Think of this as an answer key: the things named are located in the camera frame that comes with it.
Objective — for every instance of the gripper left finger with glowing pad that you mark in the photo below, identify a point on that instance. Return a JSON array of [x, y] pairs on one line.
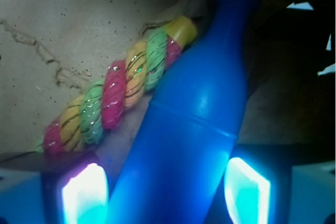
[[69, 187]]

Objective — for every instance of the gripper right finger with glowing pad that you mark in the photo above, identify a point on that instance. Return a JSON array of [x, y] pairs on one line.
[[291, 183]]

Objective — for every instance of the blue plastic bottle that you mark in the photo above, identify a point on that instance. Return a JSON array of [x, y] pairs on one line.
[[179, 155]]

